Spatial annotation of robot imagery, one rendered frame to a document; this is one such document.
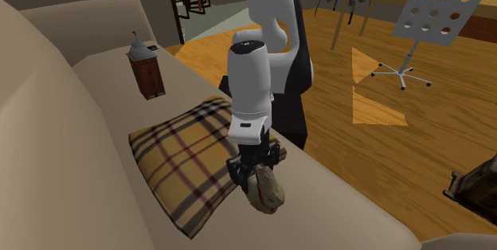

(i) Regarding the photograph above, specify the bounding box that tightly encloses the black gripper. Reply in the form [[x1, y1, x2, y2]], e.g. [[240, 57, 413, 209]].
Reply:
[[226, 125, 282, 194]]

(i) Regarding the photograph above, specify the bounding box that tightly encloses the tan bread sandwich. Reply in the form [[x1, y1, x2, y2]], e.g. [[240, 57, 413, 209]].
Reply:
[[248, 165, 286, 215]]

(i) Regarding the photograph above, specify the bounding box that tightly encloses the tan plaid pillow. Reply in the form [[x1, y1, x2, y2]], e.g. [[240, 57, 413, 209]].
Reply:
[[128, 96, 288, 240]]

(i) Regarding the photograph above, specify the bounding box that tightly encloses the brown tower figure grey roof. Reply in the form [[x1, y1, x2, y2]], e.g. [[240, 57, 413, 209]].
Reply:
[[125, 31, 166, 101]]

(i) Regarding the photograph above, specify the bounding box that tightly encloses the pale green rug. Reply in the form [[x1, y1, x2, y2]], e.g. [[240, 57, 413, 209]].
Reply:
[[181, 0, 250, 43]]

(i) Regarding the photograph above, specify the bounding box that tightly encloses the beige sofa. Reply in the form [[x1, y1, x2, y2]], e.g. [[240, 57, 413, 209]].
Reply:
[[0, 0, 497, 250]]

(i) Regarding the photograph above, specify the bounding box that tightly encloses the dark brown wooden object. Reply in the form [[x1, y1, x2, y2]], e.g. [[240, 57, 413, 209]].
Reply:
[[443, 153, 497, 225]]

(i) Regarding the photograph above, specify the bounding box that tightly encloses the grey perforated music stand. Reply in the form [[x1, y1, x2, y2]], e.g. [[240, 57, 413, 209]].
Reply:
[[370, 0, 491, 91]]

